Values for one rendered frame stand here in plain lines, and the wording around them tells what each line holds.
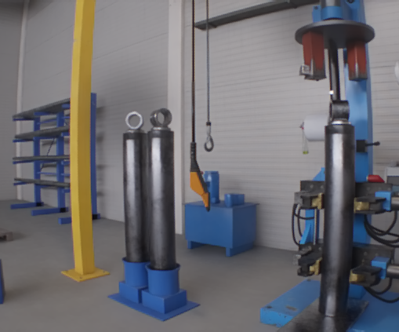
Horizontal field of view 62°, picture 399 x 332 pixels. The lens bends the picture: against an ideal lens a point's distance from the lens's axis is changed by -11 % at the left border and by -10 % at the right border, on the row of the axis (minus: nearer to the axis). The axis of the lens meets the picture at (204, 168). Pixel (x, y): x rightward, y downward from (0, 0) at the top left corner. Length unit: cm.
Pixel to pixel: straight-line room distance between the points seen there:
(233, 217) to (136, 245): 177
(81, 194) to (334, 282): 260
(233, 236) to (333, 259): 230
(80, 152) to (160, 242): 144
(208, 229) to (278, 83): 218
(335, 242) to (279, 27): 350
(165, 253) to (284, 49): 330
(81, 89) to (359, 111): 270
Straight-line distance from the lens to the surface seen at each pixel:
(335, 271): 257
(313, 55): 247
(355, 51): 271
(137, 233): 314
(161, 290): 301
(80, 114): 389
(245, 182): 529
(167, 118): 298
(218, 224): 472
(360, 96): 294
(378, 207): 241
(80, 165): 387
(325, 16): 268
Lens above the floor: 126
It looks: 2 degrees down
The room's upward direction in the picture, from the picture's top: straight up
